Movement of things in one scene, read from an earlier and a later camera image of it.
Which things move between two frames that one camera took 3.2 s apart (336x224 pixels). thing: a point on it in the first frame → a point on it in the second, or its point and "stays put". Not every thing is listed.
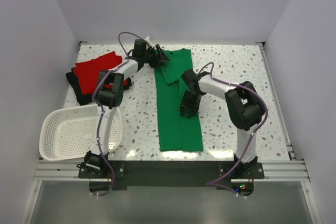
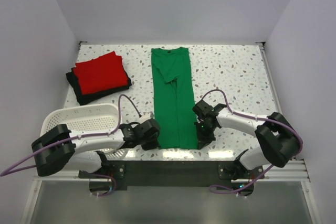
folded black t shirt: x=87 y=98 stays put
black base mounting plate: x=161 y=173 stays put
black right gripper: x=193 y=108 → x=202 y=140
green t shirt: x=176 y=132 stays put
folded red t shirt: x=88 y=71 stays put
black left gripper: x=158 y=60 → x=154 y=145
